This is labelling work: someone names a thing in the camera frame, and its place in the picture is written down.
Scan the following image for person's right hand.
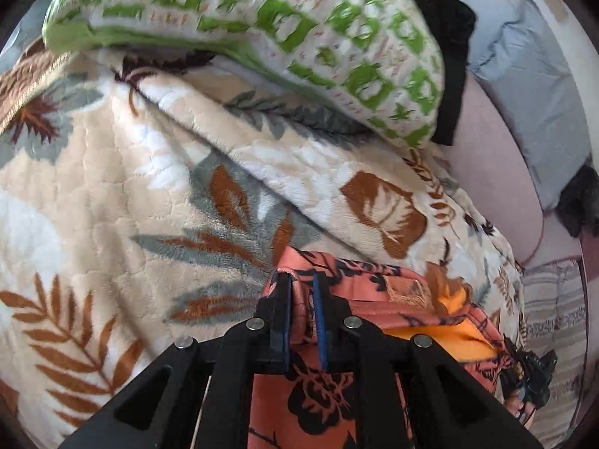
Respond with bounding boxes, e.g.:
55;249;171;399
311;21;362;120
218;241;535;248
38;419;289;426
505;386;532;426

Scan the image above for orange black floral garment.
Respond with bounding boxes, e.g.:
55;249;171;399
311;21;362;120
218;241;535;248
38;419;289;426
248;247;516;449

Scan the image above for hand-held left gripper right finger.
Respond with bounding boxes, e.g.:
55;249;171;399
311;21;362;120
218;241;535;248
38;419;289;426
313;272;544;449

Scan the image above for black cloth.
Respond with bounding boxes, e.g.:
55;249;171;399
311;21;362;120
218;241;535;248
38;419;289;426
419;0;478;147

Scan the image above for pink quilted sofa cushion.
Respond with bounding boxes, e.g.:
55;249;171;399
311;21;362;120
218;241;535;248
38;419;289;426
449;75;586;269

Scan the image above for striped floral cushion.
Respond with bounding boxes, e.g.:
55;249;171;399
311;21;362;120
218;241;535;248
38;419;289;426
519;257;591;440

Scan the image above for beige leaf-print blanket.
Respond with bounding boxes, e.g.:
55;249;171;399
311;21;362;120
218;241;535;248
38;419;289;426
0;42;529;449

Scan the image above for green white patterned pillow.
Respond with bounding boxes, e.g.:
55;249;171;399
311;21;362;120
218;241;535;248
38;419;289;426
42;0;445;150

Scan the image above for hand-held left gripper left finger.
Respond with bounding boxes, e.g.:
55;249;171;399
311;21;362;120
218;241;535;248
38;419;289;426
63;271;300;449

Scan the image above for grey-blue pillow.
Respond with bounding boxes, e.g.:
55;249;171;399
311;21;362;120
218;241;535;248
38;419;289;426
468;0;593;211

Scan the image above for dark furry cushion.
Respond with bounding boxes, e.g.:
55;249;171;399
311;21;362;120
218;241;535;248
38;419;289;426
556;163;599;239

